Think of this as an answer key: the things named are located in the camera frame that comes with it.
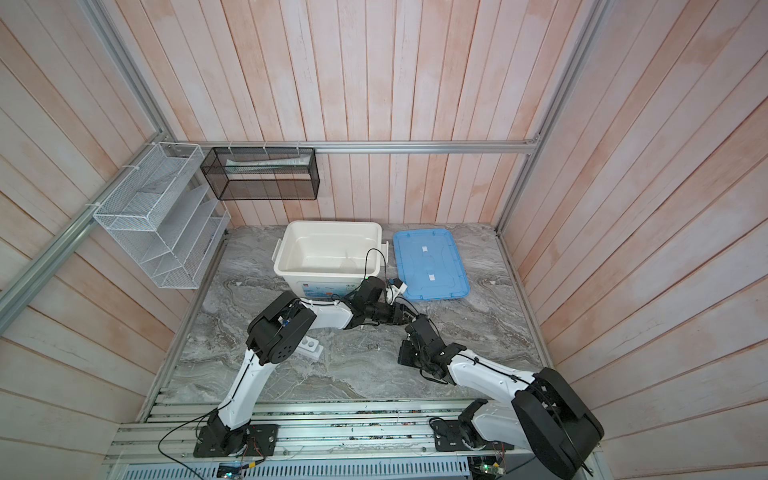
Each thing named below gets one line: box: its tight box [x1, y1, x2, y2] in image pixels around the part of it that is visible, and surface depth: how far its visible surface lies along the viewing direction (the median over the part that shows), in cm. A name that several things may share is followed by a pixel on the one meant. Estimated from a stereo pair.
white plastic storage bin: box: [271, 220, 389, 299], surface depth 105 cm
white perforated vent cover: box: [113, 457, 472, 480], surface depth 71 cm
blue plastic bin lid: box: [393, 228, 471, 301], surface depth 113 cm
